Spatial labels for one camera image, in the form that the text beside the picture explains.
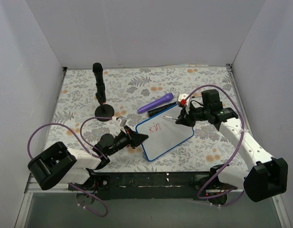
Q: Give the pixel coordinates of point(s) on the blue framed whiteboard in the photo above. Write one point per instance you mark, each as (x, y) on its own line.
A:
(164, 135)

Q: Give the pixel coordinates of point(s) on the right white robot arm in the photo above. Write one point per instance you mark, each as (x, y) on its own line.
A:
(250, 168)

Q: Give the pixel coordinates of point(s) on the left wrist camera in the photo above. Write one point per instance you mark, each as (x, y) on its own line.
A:
(119, 121)

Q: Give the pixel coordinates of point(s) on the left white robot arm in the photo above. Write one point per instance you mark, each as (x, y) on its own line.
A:
(60, 164)

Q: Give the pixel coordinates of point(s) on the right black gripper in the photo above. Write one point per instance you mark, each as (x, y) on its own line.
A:
(187, 116)

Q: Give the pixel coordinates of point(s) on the floral table mat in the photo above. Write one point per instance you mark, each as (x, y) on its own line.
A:
(129, 89)

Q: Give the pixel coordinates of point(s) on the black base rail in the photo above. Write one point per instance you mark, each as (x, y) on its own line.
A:
(145, 185)

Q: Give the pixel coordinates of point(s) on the black microphone on stand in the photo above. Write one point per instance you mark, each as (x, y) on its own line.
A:
(104, 112)

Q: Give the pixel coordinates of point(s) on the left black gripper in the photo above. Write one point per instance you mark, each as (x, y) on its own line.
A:
(131, 138)

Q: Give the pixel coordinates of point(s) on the black glitter microphone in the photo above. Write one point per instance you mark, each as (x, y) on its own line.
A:
(157, 110)

